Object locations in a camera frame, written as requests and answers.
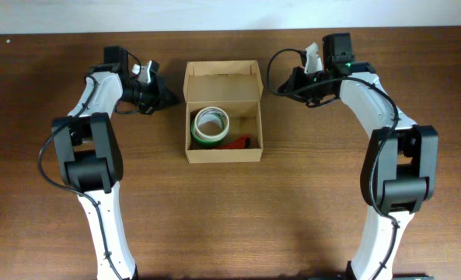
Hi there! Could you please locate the green tape roll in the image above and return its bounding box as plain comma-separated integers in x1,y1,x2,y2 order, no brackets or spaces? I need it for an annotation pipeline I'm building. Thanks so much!
191,114,229,147

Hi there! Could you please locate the brown cardboard box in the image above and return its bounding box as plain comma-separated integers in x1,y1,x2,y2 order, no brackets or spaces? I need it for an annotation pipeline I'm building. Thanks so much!
183,60,264,163

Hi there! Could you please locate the orange utility knife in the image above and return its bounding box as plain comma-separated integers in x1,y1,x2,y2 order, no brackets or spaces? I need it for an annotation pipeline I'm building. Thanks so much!
215,135,250,149

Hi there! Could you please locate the beige masking tape roll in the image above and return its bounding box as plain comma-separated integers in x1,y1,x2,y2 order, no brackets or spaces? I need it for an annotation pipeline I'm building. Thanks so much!
191,107,230,143

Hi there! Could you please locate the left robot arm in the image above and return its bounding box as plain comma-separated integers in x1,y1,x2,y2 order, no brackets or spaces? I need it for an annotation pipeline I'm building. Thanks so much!
46,46,180,279

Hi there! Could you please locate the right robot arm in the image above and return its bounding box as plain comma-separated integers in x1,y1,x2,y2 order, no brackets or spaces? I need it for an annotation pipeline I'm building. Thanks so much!
271,33,438,280

